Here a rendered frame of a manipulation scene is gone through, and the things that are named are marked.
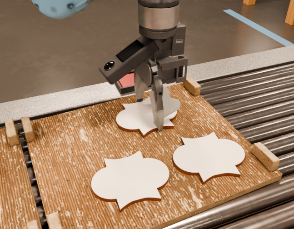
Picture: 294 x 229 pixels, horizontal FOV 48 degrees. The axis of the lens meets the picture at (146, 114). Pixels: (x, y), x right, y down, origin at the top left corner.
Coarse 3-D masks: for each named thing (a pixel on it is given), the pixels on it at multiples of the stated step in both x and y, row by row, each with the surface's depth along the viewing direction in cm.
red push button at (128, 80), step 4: (124, 76) 89; (128, 76) 89; (132, 76) 89; (120, 80) 87; (124, 80) 87; (128, 80) 87; (132, 80) 87; (120, 84) 86; (124, 84) 86; (128, 84) 86; (132, 84) 86
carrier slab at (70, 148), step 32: (128, 96) 80; (192, 96) 80; (64, 128) 71; (96, 128) 71; (192, 128) 71; (224, 128) 71; (32, 160) 63; (64, 160) 63; (96, 160) 63; (160, 160) 63; (256, 160) 63; (64, 192) 57; (160, 192) 57; (192, 192) 57; (224, 192) 57; (64, 224) 52; (96, 224) 52; (128, 224) 52; (160, 224) 52
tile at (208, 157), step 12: (192, 144) 65; (204, 144) 65; (216, 144) 65; (228, 144) 65; (180, 156) 63; (192, 156) 63; (204, 156) 63; (216, 156) 63; (228, 156) 63; (240, 156) 63; (180, 168) 60; (192, 168) 60; (204, 168) 60; (216, 168) 60; (228, 168) 60; (204, 180) 58
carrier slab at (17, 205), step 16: (16, 128) 71; (0, 144) 67; (0, 160) 63; (16, 160) 63; (0, 176) 60; (16, 176) 60; (0, 192) 57; (16, 192) 57; (32, 192) 57; (0, 208) 54; (16, 208) 54; (32, 208) 54; (0, 224) 52; (16, 224) 52
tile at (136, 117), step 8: (128, 104) 76; (136, 104) 76; (144, 104) 76; (120, 112) 74; (128, 112) 73; (136, 112) 73; (144, 112) 73; (176, 112) 73; (120, 120) 71; (128, 120) 71; (136, 120) 71; (144, 120) 71; (152, 120) 71; (168, 120) 71; (120, 128) 70; (128, 128) 69; (136, 128) 69; (144, 128) 69; (152, 128) 69; (168, 128) 70; (144, 136) 68
